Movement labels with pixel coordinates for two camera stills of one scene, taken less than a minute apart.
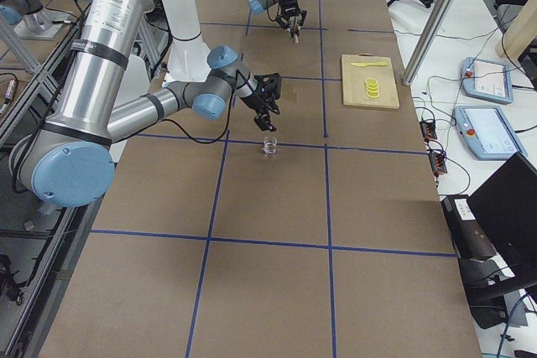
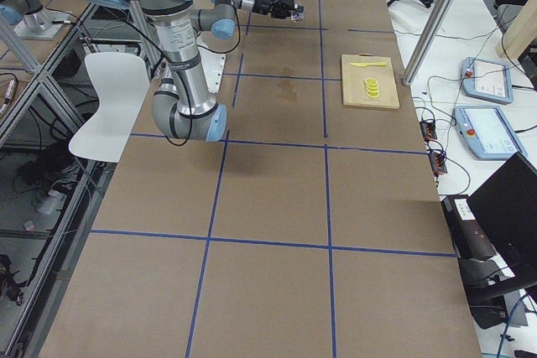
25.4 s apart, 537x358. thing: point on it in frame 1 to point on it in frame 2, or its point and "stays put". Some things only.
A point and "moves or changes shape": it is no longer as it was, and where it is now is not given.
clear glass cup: (269, 146) moves or changes shape
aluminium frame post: (438, 19) stays put
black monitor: (505, 207) stays put
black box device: (470, 239) stays put
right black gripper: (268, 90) to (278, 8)
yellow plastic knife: (364, 64) stays put
